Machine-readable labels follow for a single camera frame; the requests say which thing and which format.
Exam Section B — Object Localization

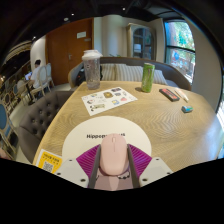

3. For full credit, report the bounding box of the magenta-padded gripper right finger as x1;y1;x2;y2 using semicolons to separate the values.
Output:
126;143;174;189

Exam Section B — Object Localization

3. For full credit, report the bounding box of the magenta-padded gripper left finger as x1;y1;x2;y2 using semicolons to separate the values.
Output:
54;144;102;190

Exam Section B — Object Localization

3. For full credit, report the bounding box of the pink computer mouse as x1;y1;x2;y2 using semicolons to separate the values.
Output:
99;133;129;177

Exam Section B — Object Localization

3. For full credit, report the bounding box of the white round mouse pad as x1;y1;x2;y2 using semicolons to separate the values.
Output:
61;115;153;192

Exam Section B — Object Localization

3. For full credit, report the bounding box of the yellow printed card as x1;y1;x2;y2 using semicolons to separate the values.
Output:
34;148;63;174

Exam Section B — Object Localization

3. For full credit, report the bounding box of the grey tufted bench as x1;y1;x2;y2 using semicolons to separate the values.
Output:
18;90;75;164

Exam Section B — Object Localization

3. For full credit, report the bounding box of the small green and blue box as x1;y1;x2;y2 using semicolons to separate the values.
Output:
181;105;194;114

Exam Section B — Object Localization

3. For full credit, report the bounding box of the black box with orange print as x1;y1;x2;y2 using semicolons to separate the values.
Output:
158;87;181;103

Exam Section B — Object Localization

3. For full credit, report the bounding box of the white tube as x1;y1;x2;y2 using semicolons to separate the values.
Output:
174;87;190;103

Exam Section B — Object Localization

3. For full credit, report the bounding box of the white sticker sheet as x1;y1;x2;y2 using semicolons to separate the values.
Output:
81;86;138;117

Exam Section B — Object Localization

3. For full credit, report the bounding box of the group of blue-backed chairs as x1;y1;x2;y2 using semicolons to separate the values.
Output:
0;81;34;159

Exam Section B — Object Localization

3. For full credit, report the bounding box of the green drink can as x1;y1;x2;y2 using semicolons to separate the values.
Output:
140;62;156;93

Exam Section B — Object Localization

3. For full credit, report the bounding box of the striped cushion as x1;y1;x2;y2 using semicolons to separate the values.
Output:
114;64;145;83
100;63;117;82
153;69;168;86

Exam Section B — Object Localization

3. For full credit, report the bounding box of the white chair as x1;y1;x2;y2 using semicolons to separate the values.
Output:
32;63;55;96

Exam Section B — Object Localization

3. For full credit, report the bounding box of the grey curved sofa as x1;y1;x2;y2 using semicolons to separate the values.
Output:
68;56;193;92

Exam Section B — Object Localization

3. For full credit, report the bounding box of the clear plastic shaker bottle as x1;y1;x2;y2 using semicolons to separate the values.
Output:
81;49;104;91

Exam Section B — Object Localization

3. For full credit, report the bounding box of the person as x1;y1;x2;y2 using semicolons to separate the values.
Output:
27;59;43;89

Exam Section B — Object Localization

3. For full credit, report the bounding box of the brown wooden door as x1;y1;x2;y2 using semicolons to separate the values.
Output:
45;17;95;86

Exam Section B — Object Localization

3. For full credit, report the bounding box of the black-framed window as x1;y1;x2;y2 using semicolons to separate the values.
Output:
163;19;196;83

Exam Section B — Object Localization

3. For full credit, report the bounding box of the glass-fronted cabinet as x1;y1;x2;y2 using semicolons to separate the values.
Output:
125;22;157;61

